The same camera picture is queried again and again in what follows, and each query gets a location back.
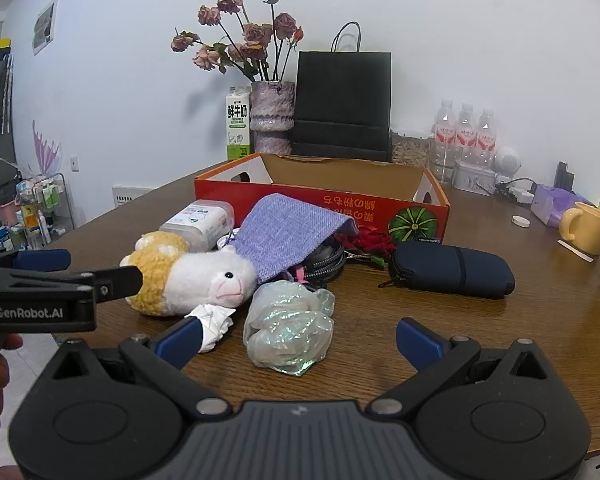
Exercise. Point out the yellow mug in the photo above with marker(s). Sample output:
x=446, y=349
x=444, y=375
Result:
x=587, y=227

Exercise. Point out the purple tissue box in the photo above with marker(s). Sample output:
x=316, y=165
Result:
x=550, y=205

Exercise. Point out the small white cap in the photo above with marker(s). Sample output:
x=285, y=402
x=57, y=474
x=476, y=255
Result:
x=520, y=221

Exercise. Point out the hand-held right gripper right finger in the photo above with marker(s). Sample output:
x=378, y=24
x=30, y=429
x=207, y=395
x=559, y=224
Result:
x=420, y=342

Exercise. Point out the white and green milk carton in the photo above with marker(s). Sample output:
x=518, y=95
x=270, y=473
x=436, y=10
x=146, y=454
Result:
x=237, y=125

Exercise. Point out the white wall vent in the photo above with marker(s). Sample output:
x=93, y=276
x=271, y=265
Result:
x=130, y=195

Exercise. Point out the purple flower wall decal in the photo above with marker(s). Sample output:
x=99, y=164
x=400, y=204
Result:
x=45, y=152

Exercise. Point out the white wet wipes canister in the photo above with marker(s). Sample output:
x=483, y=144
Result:
x=200, y=220

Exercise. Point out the purple fabric pouch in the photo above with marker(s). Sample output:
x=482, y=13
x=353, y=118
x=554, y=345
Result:
x=290, y=230

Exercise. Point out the clear container of clothespins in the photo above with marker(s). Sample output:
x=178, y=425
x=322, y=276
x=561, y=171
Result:
x=410, y=152

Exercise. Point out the red fabric flower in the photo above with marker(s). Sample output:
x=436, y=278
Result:
x=375, y=245

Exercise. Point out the white and yellow plush toy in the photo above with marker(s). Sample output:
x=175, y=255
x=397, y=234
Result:
x=200, y=275

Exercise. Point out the black paper bag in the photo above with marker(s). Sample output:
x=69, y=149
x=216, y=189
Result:
x=340, y=100

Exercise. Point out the dried pink roses bouquet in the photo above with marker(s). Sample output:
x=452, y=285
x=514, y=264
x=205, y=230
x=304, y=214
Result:
x=252, y=35

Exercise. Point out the iridescent plastic bag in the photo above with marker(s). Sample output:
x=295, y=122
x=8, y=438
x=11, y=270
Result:
x=285, y=330

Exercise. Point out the white tin box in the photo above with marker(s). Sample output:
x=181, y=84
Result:
x=472, y=177

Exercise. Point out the navy zip case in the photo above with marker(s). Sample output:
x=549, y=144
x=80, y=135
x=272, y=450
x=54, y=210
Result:
x=450, y=270

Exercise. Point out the white wall socket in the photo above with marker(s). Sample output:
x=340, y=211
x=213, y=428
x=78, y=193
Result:
x=75, y=163

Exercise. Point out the wall poster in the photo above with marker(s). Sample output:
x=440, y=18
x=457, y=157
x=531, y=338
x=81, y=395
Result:
x=45, y=25

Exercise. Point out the red cardboard box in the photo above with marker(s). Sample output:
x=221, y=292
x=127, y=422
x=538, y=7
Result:
x=305, y=200

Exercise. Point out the metal trolley rack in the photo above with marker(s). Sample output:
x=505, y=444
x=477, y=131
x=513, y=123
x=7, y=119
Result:
x=35, y=210

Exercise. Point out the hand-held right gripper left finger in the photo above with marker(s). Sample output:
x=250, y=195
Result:
x=180, y=342

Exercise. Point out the purple speckled vase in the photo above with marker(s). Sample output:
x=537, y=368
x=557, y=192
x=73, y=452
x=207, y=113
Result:
x=272, y=110

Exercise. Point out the clear glass cup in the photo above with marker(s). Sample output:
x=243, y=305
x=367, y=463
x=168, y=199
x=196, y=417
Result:
x=442, y=170

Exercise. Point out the wooden desk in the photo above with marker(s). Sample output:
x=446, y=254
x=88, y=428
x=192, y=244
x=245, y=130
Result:
x=480, y=320

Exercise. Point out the white paper strip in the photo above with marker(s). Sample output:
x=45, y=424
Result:
x=575, y=250

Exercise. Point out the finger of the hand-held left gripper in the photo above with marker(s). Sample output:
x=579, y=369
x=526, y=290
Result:
x=45, y=259
x=117, y=282

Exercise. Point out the black upright device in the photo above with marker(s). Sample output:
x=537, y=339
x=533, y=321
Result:
x=564, y=177

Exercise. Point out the white tissue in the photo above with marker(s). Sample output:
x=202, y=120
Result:
x=215, y=322

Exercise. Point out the small white round container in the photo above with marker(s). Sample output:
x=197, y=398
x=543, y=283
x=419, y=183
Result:
x=227, y=241

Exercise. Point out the white round camera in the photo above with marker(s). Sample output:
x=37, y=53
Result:
x=507, y=160

